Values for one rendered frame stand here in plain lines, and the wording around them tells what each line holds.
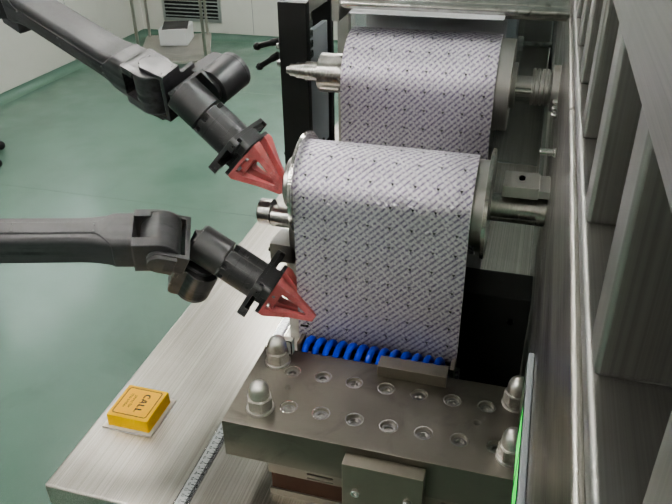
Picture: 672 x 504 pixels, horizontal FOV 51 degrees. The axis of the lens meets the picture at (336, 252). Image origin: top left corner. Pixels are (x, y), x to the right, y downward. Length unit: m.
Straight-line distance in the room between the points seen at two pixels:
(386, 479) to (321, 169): 0.40
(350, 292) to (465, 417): 0.23
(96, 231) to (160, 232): 0.08
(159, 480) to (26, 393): 1.72
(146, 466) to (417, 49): 0.73
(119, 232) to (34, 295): 2.28
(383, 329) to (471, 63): 0.41
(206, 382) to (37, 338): 1.85
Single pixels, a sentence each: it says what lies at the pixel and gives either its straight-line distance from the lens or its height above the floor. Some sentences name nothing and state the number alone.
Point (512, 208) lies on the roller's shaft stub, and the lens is 0.93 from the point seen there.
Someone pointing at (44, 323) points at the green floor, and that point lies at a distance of 3.07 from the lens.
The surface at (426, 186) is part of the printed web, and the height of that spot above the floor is 1.29.
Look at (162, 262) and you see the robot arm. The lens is 0.98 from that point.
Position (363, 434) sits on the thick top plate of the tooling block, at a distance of 0.90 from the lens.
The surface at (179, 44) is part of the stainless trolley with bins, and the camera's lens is 5.96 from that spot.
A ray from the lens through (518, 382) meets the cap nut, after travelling 0.93.
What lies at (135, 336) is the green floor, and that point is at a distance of 2.87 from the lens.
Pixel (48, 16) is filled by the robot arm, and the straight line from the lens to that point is 1.23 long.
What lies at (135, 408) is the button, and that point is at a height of 0.92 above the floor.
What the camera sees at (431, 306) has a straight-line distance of 0.97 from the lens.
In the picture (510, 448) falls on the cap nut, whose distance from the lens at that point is 0.87.
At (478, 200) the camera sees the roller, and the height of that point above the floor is 1.28.
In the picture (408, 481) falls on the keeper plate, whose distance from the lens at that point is 0.87.
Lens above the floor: 1.67
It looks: 31 degrees down
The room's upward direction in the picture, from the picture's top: 1 degrees counter-clockwise
